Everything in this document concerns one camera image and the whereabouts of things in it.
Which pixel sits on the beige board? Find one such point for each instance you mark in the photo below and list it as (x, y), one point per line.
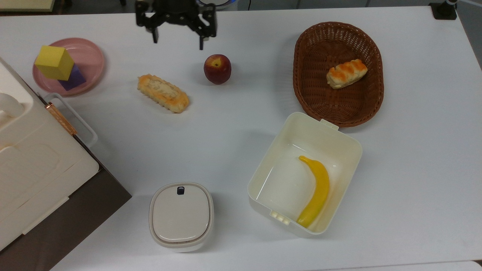
(26, 4)

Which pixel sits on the cream lidded container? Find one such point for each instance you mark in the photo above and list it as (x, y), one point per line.
(180, 216)

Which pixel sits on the small glazed bread roll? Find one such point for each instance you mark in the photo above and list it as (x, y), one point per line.
(346, 73)

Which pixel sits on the cream white appliance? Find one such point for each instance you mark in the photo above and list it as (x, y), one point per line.
(34, 162)

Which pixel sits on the yellow cube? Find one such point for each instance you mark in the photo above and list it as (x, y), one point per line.
(54, 62)

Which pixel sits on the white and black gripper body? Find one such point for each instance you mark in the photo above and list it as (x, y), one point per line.
(175, 11)

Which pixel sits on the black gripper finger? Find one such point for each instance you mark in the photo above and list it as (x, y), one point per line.
(207, 22)
(147, 19)

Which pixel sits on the long toasted bread loaf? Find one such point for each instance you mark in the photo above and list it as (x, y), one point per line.
(163, 93)

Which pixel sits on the yellow banana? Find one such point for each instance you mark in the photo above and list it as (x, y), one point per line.
(320, 188)

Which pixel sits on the brown wicker basket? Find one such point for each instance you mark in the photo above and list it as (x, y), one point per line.
(320, 67)

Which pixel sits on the red apple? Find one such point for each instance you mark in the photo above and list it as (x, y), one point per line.
(217, 69)

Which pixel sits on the purple cube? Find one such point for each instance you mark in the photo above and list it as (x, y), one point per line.
(75, 79)

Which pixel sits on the open cream plastic box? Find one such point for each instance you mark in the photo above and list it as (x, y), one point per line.
(286, 177)

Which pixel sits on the pink plate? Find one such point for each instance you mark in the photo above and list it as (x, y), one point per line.
(92, 56)

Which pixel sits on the black stand base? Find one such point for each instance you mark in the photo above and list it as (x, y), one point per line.
(444, 10)

